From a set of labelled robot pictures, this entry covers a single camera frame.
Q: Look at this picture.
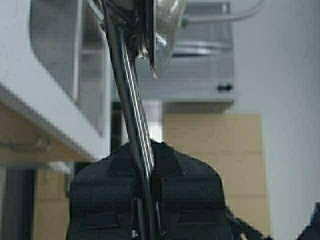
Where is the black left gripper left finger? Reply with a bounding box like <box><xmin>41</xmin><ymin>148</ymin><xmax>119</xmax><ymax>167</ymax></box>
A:
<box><xmin>66</xmin><ymin>144</ymin><xmax>145</xmax><ymax>240</ymax></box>

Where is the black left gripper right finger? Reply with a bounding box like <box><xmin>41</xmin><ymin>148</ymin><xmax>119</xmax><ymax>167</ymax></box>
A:
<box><xmin>148</xmin><ymin>140</ymin><xmax>233</xmax><ymax>240</ymax></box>

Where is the steel frying pan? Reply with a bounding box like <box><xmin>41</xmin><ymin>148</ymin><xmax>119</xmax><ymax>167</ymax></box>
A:
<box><xmin>86</xmin><ymin>0</ymin><xmax>187</xmax><ymax>240</ymax></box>

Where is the steel range hood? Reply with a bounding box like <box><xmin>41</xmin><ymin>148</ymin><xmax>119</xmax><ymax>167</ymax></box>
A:
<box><xmin>159</xmin><ymin>1</ymin><xmax>237</xmax><ymax>106</ymax></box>

